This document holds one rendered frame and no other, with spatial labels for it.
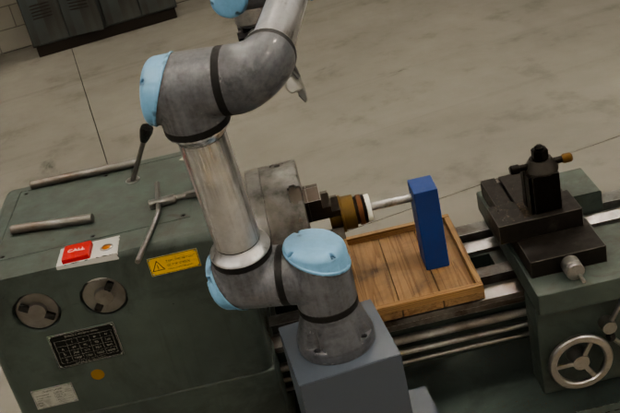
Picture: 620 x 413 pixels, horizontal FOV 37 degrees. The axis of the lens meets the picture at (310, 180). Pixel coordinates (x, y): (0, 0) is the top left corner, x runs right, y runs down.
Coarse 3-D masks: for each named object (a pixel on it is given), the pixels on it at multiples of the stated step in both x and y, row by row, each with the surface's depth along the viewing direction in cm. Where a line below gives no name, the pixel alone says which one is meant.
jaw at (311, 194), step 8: (288, 192) 215; (296, 192) 215; (304, 192) 216; (312, 192) 216; (296, 200) 214; (304, 200) 215; (312, 200) 215; (320, 200) 215; (328, 200) 219; (336, 200) 222; (312, 208) 218; (320, 208) 218; (328, 208) 219; (336, 208) 221; (312, 216) 221; (320, 216) 222; (328, 216) 223; (336, 216) 224
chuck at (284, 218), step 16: (288, 160) 225; (272, 176) 218; (288, 176) 217; (272, 192) 214; (272, 208) 213; (288, 208) 212; (304, 208) 212; (272, 224) 212; (288, 224) 212; (304, 224) 212; (272, 240) 212
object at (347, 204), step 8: (344, 200) 225; (352, 200) 225; (360, 200) 224; (344, 208) 223; (352, 208) 223; (360, 208) 224; (344, 216) 223; (352, 216) 223; (360, 216) 224; (336, 224) 225; (344, 224) 223; (352, 224) 224
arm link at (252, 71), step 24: (288, 0) 165; (312, 0) 181; (264, 24) 157; (288, 24) 159; (240, 48) 146; (264, 48) 147; (288, 48) 151; (240, 72) 144; (264, 72) 146; (288, 72) 151; (240, 96) 145; (264, 96) 148
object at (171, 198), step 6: (186, 192) 211; (192, 192) 211; (156, 198) 211; (162, 198) 210; (168, 198) 210; (174, 198) 210; (180, 198) 211; (186, 198) 211; (150, 204) 210; (162, 204) 210; (168, 204) 211
